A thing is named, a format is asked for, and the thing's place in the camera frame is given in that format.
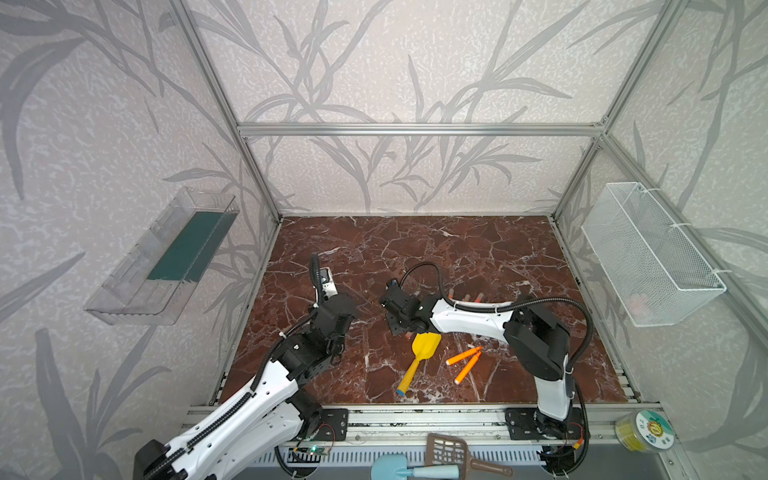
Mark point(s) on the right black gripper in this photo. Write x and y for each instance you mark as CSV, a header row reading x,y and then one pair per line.
x,y
395,306

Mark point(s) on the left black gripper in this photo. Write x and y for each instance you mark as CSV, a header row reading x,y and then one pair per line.
x,y
318,276

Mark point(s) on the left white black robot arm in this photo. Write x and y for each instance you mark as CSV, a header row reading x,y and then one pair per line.
x,y
269,410

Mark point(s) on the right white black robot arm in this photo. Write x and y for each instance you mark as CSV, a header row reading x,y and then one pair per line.
x,y
536,336

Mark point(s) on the yellow toy shovel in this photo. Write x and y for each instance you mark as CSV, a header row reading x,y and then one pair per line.
x,y
423,347

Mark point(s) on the orange capped marker upper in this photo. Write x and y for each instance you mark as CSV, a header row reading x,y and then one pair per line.
x,y
463,355

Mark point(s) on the orange capped marker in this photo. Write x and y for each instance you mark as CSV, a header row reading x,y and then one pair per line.
x,y
463,355
467,368

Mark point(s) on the orange capped marker lower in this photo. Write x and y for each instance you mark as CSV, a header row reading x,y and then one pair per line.
x,y
467,368

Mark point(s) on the brown toy slotted spatula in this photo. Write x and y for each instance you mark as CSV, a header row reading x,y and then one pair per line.
x,y
450,450

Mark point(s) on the teal toy shovel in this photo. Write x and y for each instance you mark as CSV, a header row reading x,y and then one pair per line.
x,y
395,467

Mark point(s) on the yellow-green tape roll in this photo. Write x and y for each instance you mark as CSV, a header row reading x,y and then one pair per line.
x,y
644,431

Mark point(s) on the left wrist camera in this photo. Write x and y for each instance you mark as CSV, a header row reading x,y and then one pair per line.
x,y
328,286

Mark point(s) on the aluminium mounting rail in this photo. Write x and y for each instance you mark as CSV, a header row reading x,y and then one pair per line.
x,y
478,424

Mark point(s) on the clear plastic wall bin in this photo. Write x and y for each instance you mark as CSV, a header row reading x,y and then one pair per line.
x,y
154,282

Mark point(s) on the white wire mesh basket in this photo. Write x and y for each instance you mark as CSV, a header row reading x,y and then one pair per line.
x,y
658,274

